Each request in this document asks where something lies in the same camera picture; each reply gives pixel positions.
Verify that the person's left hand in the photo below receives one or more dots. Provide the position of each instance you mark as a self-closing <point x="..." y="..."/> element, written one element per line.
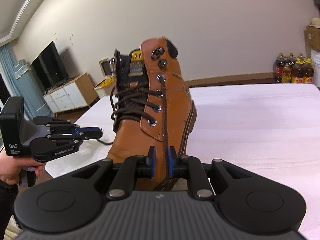
<point x="12" y="170"/>

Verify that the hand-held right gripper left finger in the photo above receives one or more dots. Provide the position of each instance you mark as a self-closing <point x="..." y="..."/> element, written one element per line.
<point x="152" y="165"/>

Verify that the red-print cardboard box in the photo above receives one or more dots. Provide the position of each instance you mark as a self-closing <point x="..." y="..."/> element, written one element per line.
<point x="312" y="40"/>

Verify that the white wooden television cabinet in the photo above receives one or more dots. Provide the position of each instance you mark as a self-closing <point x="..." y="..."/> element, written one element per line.
<point x="72" y="92"/>

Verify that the beige trash bin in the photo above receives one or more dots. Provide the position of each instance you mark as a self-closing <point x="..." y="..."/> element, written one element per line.
<point x="107" y="80"/>

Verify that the white plastic bucket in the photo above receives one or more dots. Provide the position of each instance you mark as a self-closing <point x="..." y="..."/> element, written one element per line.
<point x="315" y="65"/>

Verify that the row of cooking oil bottles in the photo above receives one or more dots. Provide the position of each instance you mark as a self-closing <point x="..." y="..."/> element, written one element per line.
<point x="295" y="70"/>

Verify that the brown leather boot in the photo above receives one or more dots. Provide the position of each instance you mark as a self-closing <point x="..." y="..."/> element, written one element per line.
<point x="172" y="100"/>

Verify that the black television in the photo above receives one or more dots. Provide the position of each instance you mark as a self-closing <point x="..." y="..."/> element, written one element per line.
<point x="50" y="62"/>

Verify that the straw hat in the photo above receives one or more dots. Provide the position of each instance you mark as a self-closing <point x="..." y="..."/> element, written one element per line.
<point x="315" y="23"/>

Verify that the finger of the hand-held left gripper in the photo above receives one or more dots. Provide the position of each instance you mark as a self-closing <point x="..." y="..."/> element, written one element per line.
<point x="87" y="136"/>
<point x="87" y="130"/>

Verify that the person's left forearm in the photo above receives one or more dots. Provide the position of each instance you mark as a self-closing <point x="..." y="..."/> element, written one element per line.
<point x="6" y="200"/>

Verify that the dark brown shoelace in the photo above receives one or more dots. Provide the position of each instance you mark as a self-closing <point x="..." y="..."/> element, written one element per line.
<point x="165" y="120"/>

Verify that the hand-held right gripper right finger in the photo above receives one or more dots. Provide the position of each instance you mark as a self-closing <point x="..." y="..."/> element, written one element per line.
<point x="171" y="165"/>

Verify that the blue curtain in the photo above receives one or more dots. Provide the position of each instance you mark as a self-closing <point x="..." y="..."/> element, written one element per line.
<point x="17" y="85"/>

